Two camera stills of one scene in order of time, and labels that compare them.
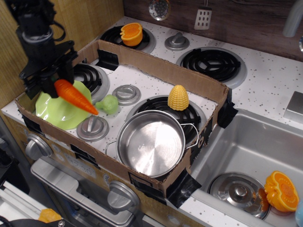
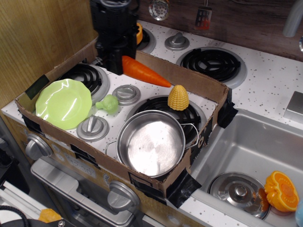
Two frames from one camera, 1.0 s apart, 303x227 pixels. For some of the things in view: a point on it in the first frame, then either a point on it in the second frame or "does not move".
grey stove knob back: x=177 y=42 does not move
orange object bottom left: x=48 y=215 does not move
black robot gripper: x=46 y=59 to x=115 y=21
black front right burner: x=193 y=118 does not move
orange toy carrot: x=67 y=91 to x=134 y=68
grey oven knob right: x=122 y=197 does not move
